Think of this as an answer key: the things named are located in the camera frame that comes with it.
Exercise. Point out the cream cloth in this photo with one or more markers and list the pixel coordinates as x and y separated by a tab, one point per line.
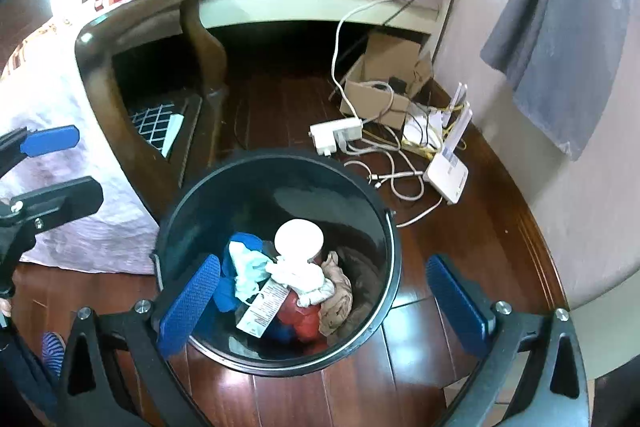
335	310

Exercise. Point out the red plastic bag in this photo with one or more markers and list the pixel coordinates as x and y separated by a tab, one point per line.
305	321

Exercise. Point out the black trash bin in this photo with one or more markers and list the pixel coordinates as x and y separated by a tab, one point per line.
256	193

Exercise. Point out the red paper cup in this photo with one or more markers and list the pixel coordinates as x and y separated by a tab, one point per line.
299	239

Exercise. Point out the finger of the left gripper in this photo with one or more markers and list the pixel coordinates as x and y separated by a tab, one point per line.
52	206
21	143

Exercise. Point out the blue cloth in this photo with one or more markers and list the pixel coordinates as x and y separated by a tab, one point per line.
224	298

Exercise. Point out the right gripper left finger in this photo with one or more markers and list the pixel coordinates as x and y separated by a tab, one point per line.
93	391

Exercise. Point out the grey right curtain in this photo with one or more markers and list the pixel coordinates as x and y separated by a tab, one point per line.
560	59

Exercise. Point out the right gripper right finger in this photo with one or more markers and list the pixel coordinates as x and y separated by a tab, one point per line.
552	390

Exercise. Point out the white power strip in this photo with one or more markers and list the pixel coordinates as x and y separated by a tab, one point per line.
331	135

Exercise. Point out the white tissue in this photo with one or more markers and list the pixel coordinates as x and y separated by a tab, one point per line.
304	277

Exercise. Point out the cardboard box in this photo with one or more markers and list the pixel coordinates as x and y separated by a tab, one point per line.
385	79

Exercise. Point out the red white drink carton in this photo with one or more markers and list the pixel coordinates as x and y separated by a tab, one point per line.
265	307

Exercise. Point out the clear plastic bag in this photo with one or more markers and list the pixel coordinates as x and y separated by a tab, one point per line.
250	269

